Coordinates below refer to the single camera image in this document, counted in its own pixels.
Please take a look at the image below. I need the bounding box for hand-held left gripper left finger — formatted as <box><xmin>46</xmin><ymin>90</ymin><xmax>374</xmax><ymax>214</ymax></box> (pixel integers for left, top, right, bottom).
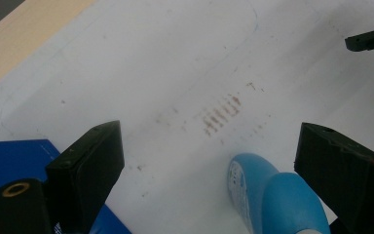
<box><xmin>45</xmin><ymin>120</ymin><xmax>126</xmax><ymax>234</ymax></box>

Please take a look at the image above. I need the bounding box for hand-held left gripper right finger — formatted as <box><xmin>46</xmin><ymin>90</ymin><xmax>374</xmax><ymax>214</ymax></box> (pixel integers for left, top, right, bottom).
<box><xmin>293</xmin><ymin>121</ymin><xmax>374</xmax><ymax>234</ymax></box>

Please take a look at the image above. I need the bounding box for light blue plastic bottle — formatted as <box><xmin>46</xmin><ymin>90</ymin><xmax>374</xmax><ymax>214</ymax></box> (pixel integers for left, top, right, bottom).
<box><xmin>227</xmin><ymin>152</ymin><xmax>332</xmax><ymax>234</ymax></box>

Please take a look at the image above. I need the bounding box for dark blue cardboard box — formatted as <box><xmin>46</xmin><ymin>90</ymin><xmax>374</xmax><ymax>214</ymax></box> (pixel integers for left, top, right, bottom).
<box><xmin>0</xmin><ymin>138</ymin><xmax>132</xmax><ymax>234</ymax></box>

